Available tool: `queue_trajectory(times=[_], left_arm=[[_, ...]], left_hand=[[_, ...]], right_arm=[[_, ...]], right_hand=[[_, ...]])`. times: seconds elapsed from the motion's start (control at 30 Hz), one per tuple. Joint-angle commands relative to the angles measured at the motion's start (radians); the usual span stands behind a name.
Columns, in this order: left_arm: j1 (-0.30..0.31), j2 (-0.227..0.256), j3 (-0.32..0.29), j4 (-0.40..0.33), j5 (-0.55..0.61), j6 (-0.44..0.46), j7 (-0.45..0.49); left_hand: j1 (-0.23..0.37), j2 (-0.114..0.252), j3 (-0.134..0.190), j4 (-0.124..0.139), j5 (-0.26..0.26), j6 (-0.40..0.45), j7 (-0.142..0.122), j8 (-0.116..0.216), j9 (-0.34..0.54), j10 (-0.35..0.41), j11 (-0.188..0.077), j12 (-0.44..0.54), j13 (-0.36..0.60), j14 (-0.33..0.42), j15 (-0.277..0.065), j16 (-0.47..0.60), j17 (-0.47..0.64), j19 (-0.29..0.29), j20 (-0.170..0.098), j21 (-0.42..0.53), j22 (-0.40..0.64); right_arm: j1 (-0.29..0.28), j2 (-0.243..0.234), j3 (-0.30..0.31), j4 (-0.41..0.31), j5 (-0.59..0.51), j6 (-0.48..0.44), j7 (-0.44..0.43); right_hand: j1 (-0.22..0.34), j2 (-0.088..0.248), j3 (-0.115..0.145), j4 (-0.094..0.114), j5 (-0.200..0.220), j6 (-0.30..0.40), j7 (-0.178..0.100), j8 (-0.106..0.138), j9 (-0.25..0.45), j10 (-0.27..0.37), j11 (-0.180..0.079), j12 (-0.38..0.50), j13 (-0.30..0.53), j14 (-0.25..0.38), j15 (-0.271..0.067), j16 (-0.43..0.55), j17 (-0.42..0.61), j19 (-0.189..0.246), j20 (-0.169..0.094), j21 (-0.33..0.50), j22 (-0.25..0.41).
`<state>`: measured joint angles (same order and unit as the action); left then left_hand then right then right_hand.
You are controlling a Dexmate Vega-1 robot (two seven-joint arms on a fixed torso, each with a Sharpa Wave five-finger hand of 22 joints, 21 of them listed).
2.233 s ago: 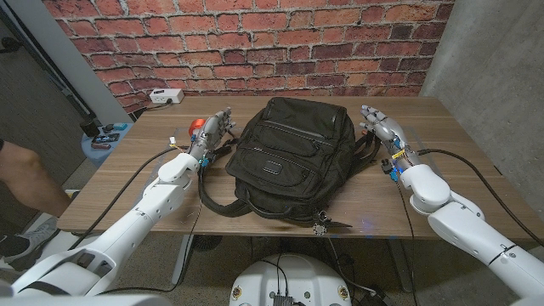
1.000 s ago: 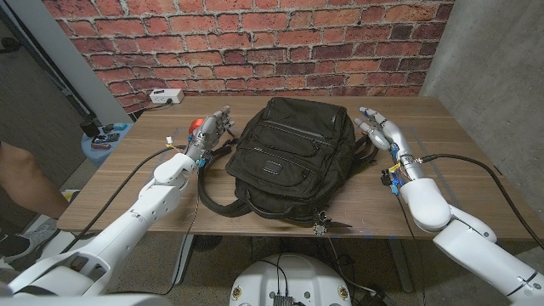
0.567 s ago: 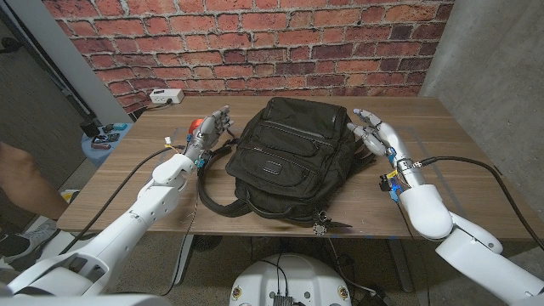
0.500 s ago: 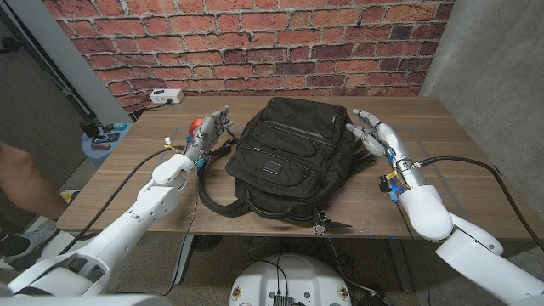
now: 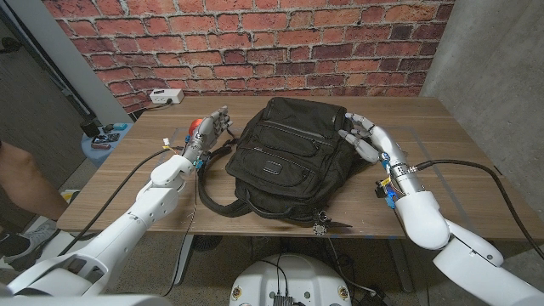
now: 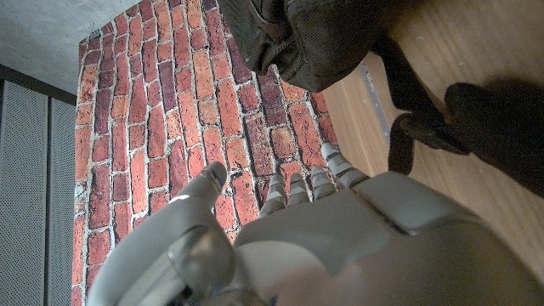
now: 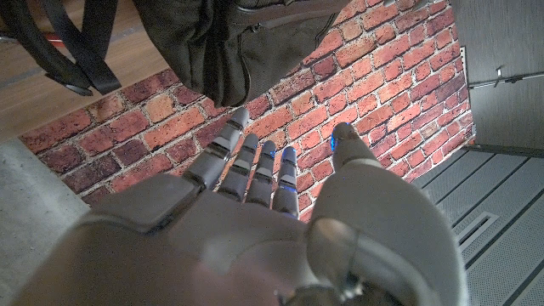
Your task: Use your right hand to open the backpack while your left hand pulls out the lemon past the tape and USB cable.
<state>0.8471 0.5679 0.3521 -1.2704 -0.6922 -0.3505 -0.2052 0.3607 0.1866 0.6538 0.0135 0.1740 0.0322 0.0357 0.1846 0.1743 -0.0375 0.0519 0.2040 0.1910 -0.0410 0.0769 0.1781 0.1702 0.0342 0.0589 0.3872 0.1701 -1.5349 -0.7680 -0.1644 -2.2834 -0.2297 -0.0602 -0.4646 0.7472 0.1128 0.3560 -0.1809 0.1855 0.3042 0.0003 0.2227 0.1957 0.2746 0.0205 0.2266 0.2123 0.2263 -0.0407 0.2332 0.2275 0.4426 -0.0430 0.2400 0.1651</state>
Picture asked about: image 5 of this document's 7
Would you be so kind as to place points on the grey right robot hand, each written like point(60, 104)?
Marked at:
point(384, 142)

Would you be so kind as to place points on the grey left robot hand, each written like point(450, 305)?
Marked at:
point(204, 132)

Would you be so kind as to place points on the black backpack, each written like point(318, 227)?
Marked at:
point(289, 144)

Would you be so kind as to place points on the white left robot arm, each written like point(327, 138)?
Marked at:
point(144, 208)

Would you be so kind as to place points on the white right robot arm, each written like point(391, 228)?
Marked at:
point(421, 217)

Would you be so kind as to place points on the small red-orange dish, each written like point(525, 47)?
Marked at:
point(194, 126)

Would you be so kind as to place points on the white power strip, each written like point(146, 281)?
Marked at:
point(166, 96)

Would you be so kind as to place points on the teal small box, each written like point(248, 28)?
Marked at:
point(120, 126)

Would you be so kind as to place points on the black flat device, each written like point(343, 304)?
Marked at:
point(106, 138)

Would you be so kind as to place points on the brick print backdrop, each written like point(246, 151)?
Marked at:
point(255, 42)

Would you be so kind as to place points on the red flat item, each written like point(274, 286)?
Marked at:
point(100, 146)

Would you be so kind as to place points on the light blue round stool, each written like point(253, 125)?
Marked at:
point(95, 155)

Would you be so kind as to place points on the black round ribbed object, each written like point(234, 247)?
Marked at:
point(207, 243)

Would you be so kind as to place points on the grey table leg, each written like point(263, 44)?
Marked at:
point(401, 268)
point(183, 259)

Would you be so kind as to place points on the black power brick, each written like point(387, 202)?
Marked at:
point(374, 298)

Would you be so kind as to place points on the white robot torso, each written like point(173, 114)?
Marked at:
point(293, 276)

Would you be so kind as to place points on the person's bare leg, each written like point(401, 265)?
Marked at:
point(25, 178)

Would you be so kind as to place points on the grey sneaker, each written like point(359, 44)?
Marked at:
point(40, 236)

